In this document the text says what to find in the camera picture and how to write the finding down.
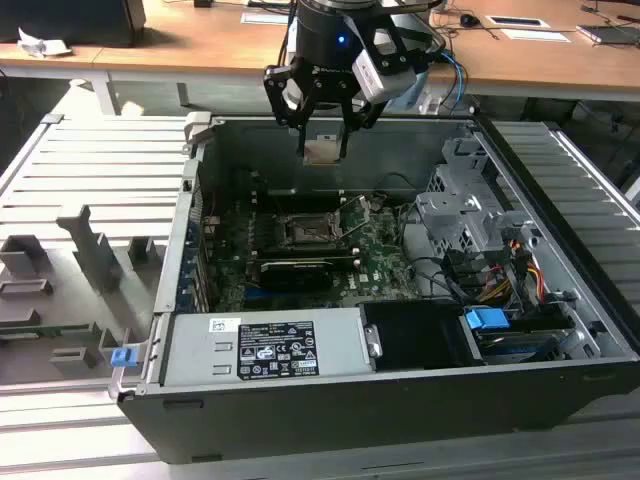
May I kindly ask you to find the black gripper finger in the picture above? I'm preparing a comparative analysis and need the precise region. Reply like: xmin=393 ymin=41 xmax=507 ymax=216
xmin=338 ymin=97 xmax=384 ymax=161
xmin=263 ymin=58 xmax=312 ymax=161

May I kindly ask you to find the CPU with silver top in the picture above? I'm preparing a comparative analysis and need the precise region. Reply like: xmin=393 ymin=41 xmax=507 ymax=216
xmin=302 ymin=139 xmax=344 ymax=166

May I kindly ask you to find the metal socket cover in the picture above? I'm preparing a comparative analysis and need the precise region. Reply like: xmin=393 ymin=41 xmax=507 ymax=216
xmin=333 ymin=194 xmax=375 ymax=239

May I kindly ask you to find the CPU socket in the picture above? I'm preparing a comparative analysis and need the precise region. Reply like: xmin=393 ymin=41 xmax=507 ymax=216
xmin=277 ymin=209 xmax=347 ymax=249

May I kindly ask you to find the wooden desk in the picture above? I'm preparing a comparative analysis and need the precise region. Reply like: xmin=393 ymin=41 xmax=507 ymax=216
xmin=0 ymin=0 xmax=640 ymax=117

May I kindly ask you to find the metal disk bay cage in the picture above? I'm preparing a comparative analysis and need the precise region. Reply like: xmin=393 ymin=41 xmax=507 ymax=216
xmin=413 ymin=135 xmax=540 ymax=266

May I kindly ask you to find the green motherboard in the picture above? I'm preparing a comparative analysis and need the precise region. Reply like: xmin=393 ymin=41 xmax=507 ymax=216
xmin=199 ymin=192 xmax=426 ymax=312

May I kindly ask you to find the black graphics card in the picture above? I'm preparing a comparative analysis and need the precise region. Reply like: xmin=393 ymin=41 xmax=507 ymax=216
xmin=257 ymin=257 xmax=335 ymax=295

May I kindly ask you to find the black drive connector block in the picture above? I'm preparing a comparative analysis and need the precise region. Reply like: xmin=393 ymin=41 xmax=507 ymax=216
xmin=443 ymin=248 xmax=487 ymax=291

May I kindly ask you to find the white paper sheet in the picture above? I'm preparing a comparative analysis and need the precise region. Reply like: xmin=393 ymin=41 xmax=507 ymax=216
xmin=500 ymin=28 xmax=575 ymax=44

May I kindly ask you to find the black computer box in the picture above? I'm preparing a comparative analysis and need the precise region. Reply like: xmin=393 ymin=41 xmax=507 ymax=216
xmin=0 ymin=0 xmax=147 ymax=49

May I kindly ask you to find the blue disk carrier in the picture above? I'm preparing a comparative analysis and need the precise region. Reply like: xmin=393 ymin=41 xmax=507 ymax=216
xmin=462 ymin=306 xmax=511 ymax=332

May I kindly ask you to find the crumpled white paper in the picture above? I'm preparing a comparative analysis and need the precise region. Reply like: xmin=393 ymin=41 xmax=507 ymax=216
xmin=17 ymin=27 xmax=74 ymax=59

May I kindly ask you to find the grey laptop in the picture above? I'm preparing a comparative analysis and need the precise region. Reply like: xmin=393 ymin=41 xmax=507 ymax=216
xmin=574 ymin=22 xmax=640 ymax=50

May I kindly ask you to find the grey power supply unit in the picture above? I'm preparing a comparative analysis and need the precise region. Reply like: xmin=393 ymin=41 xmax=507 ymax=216
xmin=158 ymin=306 xmax=377 ymax=389

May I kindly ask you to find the hard disk drive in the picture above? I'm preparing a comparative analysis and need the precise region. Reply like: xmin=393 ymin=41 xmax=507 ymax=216
xmin=472 ymin=327 xmax=561 ymax=365

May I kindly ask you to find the grey parts rack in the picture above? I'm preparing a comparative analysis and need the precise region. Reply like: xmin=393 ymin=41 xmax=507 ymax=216
xmin=0 ymin=203 xmax=169 ymax=386

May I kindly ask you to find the black PC case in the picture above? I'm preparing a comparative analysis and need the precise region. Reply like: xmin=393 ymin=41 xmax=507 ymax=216
xmin=115 ymin=112 xmax=640 ymax=464

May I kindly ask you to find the green RAM stick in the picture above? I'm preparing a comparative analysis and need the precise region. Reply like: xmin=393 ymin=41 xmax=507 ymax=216
xmin=0 ymin=323 xmax=69 ymax=339

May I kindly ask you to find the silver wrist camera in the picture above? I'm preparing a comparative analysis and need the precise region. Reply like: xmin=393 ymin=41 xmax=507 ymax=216
xmin=351 ymin=24 xmax=432 ymax=105

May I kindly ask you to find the thin black looped wire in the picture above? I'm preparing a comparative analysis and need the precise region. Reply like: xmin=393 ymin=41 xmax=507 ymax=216
xmin=377 ymin=171 xmax=420 ymax=201

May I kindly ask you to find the blue cable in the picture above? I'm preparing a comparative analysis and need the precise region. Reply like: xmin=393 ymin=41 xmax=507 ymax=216
xmin=435 ymin=48 xmax=470 ymax=110

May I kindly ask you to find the orange and yellow wire bundle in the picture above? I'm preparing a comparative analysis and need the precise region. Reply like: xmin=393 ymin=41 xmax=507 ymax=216
xmin=478 ymin=277 xmax=515 ymax=305

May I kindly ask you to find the yellow and red wire bundle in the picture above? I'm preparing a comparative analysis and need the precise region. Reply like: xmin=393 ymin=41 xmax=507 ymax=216
xmin=523 ymin=263 xmax=547 ymax=302

